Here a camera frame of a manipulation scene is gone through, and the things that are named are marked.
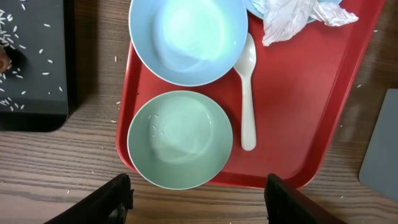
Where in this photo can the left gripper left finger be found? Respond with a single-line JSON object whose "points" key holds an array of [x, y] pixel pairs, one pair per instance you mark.
{"points": [[109, 204]]}

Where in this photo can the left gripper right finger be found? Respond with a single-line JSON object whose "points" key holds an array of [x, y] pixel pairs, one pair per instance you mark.
{"points": [[286, 204]]}

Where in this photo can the light green bowl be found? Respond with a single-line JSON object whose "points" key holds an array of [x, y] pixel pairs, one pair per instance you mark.
{"points": [[179, 140]]}

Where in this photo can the light blue bowl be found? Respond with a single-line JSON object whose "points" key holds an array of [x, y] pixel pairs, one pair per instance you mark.
{"points": [[188, 42]]}

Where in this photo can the brown chocolate pastry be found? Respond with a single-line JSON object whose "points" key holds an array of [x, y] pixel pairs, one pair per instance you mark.
{"points": [[4, 60]]}

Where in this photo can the white napkin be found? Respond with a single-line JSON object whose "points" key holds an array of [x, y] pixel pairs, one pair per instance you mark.
{"points": [[283, 19]]}

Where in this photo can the grey dishwasher rack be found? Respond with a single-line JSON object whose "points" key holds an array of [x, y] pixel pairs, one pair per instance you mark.
{"points": [[379, 168]]}

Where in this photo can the red serving tray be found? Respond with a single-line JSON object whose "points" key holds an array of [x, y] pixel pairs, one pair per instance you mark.
{"points": [[299, 88]]}

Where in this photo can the black plastic tray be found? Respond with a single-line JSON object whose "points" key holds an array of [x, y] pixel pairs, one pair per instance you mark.
{"points": [[35, 122]]}

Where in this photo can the white plastic spoon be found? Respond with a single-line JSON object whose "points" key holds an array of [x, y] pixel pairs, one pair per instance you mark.
{"points": [[244, 67]]}

